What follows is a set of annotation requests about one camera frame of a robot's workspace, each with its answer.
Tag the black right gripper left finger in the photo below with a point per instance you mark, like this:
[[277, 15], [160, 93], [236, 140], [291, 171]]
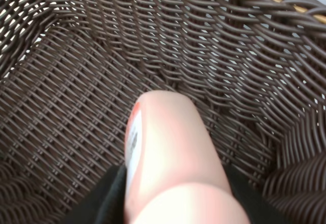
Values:
[[105, 202]]

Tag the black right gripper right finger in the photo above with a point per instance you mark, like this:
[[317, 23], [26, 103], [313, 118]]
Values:
[[256, 207]]

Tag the pink bottle white cap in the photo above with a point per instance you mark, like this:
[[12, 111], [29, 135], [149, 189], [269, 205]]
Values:
[[174, 174]]

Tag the dark brown wicker basket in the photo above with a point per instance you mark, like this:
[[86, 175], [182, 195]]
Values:
[[71, 71]]

